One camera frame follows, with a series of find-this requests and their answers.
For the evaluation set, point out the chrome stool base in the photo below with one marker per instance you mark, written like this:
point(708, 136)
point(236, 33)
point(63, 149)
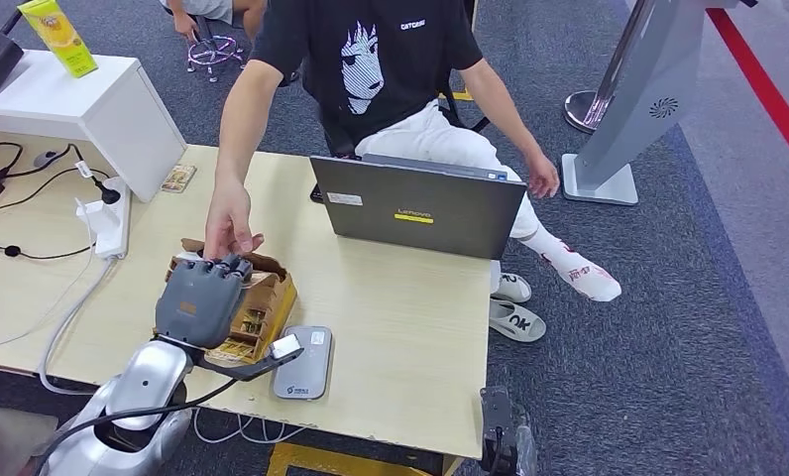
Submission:
point(214, 52)

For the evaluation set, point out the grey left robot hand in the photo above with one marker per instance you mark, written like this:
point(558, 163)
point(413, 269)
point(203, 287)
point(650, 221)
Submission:
point(197, 305)

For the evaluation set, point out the person's right forearm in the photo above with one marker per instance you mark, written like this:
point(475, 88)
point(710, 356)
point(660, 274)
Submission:
point(233, 151)

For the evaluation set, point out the yellow metal frame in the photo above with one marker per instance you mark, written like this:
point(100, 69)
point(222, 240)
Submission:
point(315, 463)

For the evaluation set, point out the person's left forearm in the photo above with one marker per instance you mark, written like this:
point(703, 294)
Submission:
point(516, 128)

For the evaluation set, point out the beige robot torso edge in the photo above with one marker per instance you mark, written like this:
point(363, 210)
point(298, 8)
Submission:
point(7, 447)

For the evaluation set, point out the white card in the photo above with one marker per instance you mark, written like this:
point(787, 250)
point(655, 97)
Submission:
point(186, 257)

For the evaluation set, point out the yellow green drink carton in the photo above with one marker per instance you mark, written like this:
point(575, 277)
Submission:
point(59, 39)

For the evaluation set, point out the grey card reader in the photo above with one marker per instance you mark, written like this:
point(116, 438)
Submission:
point(306, 374)

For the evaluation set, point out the grey lenovo laptop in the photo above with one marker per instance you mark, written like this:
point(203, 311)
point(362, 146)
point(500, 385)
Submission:
point(421, 210)

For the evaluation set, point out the black phone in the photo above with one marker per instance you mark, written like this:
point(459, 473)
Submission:
point(316, 195)

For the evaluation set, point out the white slipper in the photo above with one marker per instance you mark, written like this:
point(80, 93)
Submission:
point(518, 322)
point(514, 288)

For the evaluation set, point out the chrome stanchion post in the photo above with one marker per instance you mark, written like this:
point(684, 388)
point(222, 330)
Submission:
point(581, 112)

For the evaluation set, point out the person's left hand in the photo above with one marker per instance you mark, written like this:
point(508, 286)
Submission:
point(543, 174)

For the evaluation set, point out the grey kiosk stand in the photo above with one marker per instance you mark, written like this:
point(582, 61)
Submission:
point(644, 98)

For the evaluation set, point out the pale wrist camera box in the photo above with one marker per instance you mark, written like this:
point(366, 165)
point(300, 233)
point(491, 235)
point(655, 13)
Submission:
point(285, 346)

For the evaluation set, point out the grey computer mouse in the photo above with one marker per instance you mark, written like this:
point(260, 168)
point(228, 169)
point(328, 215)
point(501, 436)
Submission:
point(45, 159)

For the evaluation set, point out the black camera bracket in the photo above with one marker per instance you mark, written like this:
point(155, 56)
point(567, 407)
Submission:
point(250, 371)

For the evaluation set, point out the white desk riser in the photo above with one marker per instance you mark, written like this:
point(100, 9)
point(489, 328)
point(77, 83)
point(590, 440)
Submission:
point(99, 105)

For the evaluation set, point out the white power strip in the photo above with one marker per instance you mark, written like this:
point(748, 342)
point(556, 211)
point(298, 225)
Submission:
point(109, 230)

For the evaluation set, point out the person's right hand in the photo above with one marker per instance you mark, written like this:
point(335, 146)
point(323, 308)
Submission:
point(227, 217)

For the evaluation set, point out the person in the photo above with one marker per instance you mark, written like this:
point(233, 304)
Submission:
point(204, 8)
point(421, 66)

